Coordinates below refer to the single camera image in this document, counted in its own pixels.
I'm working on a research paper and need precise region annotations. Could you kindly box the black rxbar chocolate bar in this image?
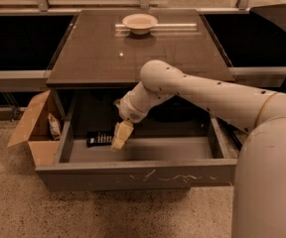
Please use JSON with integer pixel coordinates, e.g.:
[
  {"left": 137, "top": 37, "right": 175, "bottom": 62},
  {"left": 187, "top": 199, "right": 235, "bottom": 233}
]
[{"left": 86, "top": 131, "right": 113, "bottom": 148}]

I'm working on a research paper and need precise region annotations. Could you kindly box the open cardboard box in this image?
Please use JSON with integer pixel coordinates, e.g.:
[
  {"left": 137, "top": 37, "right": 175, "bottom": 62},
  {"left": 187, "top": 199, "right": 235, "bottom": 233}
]
[{"left": 8, "top": 90, "right": 63, "bottom": 166}]

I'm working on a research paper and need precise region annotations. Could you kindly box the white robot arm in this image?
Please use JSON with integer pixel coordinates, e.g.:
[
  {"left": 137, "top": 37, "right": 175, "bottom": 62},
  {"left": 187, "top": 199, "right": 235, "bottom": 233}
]
[{"left": 112, "top": 60, "right": 286, "bottom": 238}]

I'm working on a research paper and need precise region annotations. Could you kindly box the white bowl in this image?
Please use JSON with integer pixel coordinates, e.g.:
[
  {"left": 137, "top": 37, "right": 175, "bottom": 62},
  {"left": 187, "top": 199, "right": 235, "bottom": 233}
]
[{"left": 122, "top": 14, "right": 158, "bottom": 35}]

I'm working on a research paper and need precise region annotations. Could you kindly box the black drawer slide rail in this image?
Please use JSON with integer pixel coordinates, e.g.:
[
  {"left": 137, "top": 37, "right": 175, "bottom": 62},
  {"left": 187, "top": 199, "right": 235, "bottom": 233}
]
[{"left": 219, "top": 119, "right": 242, "bottom": 151}]

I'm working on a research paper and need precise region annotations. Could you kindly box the crumpled snack bag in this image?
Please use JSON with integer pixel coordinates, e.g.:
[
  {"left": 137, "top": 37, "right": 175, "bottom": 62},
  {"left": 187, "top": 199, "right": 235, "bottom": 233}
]
[{"left": 48, "top": 113, "right": 61, "bottom": 140}]

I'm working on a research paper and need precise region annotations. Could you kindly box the grey cabinet with counter top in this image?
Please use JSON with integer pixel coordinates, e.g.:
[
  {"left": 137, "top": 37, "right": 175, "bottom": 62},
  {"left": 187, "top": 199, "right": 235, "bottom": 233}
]
[{"left": 47, "top": 9, "right": 232, "bottom": 115}]

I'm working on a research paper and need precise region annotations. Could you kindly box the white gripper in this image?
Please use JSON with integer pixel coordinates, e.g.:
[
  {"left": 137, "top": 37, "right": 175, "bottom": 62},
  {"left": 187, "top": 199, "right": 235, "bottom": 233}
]
[{"left": 111, "top": 98, "right": 146, "bottom": 151}]

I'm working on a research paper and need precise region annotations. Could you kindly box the open grey top drawer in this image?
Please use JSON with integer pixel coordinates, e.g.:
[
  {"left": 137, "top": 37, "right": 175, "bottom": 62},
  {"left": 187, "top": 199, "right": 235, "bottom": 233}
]
[{"left": 36, "top": 89, "right": 237, "bottom": 191}]

